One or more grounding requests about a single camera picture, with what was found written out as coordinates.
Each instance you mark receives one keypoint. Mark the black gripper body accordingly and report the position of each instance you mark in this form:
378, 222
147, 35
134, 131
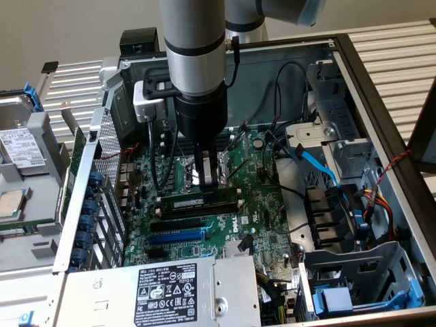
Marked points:
201, 116

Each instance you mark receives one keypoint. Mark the green RAM stick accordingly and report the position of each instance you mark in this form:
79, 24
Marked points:
13, 231
187, 203

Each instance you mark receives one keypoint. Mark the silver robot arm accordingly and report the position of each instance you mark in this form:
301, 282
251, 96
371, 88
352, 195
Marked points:
190, 34

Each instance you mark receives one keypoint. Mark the silver CPU socket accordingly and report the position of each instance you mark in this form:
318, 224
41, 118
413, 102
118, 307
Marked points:
225, 170

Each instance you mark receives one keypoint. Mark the thin metal locking lever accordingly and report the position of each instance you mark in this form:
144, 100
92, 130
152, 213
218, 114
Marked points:
238, 168

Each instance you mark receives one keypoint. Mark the green motherboard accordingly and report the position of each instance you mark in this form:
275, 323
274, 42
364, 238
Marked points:
252, 204

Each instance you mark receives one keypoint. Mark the silver coin cell battery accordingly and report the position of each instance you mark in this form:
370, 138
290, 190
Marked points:
259, 143

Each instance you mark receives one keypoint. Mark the long black expansion slot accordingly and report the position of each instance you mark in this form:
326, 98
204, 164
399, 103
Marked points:
177, 225

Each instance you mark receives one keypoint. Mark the open PC case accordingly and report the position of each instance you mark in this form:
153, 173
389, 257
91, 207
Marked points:
252, 64

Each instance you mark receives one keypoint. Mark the blue expansion slot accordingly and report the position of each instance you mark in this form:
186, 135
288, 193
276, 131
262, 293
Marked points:
177, 236

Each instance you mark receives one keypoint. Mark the silver chipset heat sink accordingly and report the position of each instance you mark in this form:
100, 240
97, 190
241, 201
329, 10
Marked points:
230, 250

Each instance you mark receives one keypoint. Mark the black box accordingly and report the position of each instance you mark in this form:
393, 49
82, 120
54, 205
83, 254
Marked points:
136, 41

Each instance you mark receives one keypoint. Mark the short black expansion slot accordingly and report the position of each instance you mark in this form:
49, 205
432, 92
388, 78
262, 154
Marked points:
155, 253

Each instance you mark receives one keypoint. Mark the dark blue retention clip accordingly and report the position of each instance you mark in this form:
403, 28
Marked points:
89, 191
83, 239
88, 222
91, 206
96, 178
81, 256

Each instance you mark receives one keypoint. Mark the green graphics card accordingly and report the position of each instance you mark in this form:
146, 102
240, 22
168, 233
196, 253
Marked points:
77, 143

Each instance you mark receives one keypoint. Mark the metal drive cage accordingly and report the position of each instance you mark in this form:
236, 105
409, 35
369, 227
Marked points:
340, 102

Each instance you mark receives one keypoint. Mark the small black plate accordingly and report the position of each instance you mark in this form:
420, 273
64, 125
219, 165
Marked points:
49, 67

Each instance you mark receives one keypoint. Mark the grey power supply unit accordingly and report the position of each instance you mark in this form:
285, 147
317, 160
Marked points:
102, 296

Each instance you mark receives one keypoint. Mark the metal disk bay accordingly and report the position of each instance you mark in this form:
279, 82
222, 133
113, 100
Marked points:
357, 262

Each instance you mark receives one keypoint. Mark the blue disk tray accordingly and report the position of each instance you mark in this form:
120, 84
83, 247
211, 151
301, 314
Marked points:
337, 298

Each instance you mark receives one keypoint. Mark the dark leaning panel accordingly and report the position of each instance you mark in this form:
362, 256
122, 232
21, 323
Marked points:
417, 153

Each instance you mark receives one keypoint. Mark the silver CPU chip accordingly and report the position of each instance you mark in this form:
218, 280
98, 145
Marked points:
10, 204

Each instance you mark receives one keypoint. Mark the blue plastic tab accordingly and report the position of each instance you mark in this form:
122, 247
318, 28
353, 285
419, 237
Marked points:
26, 320

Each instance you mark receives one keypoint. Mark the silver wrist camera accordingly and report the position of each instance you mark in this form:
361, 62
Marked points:
143, 105

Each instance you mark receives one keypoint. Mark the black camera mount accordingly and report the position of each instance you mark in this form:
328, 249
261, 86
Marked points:
150, 76

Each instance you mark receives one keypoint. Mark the hard disk with blue bracket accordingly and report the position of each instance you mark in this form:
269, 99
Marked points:
20, 146

